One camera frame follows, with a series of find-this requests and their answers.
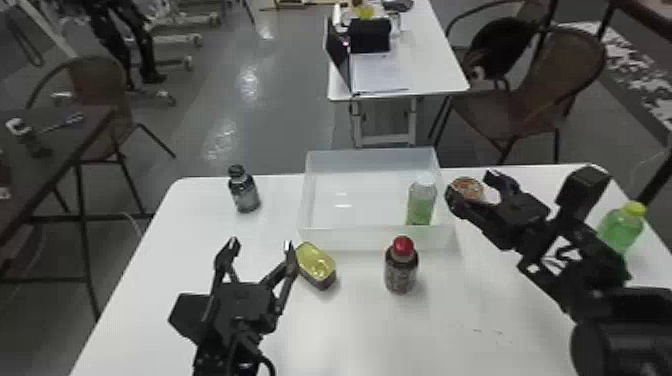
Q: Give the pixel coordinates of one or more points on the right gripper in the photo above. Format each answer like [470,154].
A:
[517,223]

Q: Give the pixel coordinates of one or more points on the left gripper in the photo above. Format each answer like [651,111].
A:
[241,310]

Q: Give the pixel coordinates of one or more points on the brown can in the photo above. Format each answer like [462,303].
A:
[467,189]

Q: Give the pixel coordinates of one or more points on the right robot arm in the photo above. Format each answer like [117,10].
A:
[593,283]

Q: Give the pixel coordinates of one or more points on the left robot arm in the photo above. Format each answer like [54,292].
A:
[231,357]

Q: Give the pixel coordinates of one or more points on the yellow can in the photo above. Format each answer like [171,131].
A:
[315,262]

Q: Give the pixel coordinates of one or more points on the pale green bottle white cap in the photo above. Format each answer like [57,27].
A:
[421,202]

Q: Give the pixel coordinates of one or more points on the grey bottle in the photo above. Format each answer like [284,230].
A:
[244,191]

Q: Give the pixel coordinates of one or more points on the dark bottle red cap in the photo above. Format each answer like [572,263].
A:
[401,268]

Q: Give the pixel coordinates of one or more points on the clear box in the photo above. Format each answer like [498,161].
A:
[357,210]

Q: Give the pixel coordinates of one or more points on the green bottle yellow cap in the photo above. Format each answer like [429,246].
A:
[620,228]

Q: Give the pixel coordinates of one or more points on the white side table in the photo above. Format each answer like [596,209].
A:
[430,58]

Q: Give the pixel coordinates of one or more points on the black laptop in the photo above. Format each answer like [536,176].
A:
[338,55]

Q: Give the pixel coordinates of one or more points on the dark side table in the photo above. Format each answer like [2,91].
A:
[36,157]

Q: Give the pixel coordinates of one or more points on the person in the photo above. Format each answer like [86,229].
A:
[123,36]

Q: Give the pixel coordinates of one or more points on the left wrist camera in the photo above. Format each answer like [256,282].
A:
[188,317]

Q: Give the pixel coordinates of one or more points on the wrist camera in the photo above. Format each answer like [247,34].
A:
[188,317]
[580,191]

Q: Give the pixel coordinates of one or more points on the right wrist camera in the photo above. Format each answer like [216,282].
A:
[580,191]

